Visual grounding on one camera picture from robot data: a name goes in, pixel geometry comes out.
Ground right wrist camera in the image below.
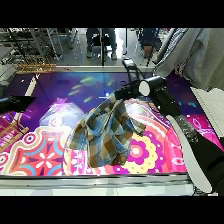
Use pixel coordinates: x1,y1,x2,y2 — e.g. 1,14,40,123
121,57,142,83

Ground silver frame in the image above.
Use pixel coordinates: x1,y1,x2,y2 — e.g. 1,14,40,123
0,64,224,197

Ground checked shirt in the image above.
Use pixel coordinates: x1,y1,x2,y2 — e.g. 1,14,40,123
66,94,148,169

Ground brown clothes hanger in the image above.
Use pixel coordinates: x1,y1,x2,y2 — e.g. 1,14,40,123
0,119,30,153

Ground person's legs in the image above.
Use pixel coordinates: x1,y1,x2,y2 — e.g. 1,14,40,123
85,27,119,61

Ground grey garment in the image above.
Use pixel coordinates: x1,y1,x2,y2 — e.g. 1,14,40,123
154,27,212,90

